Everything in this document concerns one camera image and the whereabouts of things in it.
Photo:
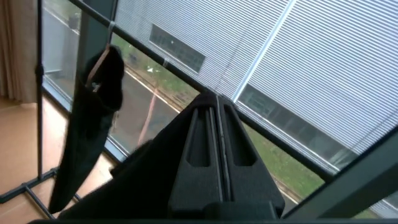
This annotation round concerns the beige curtain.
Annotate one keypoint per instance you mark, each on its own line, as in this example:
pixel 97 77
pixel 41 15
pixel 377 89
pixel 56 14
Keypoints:
pixel 17 46

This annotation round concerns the black shorts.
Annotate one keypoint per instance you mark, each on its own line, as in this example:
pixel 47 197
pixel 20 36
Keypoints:
pixel 90 124

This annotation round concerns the heap of clothes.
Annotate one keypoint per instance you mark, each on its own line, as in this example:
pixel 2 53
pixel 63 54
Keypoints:
pixel 140 186

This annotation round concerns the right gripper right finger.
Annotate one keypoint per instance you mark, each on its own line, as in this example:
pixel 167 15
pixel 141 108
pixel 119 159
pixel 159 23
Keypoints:
pixel 258 186

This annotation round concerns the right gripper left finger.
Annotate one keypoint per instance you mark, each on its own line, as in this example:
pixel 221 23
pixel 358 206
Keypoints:
pixel 192 186

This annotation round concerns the black clothes rack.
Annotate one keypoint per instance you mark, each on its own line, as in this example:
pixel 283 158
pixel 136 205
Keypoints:
pixel 39 93

